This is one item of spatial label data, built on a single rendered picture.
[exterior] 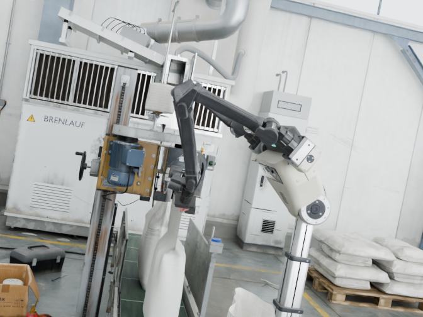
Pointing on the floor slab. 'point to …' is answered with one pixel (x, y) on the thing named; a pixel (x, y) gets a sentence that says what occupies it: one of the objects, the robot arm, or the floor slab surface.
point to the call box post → (208, 284)
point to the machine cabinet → (88, 139)
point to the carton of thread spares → (19, 302)
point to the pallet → (337, 294)
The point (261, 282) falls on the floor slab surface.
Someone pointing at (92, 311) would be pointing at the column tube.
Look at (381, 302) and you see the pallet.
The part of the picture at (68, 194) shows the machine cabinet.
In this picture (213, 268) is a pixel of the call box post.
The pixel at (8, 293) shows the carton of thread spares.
